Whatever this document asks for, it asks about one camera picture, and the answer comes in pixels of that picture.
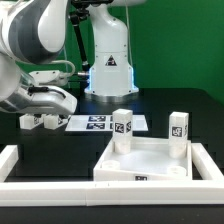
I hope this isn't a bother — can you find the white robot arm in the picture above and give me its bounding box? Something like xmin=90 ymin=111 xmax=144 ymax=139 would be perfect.
xmin=0 ymin=0 xmax=138 ymax=115

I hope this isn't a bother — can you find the white U-shaped obstacle fence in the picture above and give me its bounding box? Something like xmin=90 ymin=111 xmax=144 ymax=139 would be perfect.
xmin=0 ymin=145 xmax=224 ymax=207

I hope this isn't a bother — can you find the white square tabletop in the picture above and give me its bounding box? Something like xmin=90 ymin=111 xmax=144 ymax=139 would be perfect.
xmin=93 ymin=137 xmax=192 ymax=181

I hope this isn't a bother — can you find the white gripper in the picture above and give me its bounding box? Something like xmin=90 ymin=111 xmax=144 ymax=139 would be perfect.
xmin=0 ymin=86 xmax=77 ymax=115

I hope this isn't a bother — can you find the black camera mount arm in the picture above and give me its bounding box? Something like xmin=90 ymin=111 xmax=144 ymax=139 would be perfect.
xmin=69 ymin=0 xmax=114 ymax=72

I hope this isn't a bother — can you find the white marker tag sheet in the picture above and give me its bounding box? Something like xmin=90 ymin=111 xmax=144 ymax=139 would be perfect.
xmin=66 ymin=115 xmax=148 ymax=132

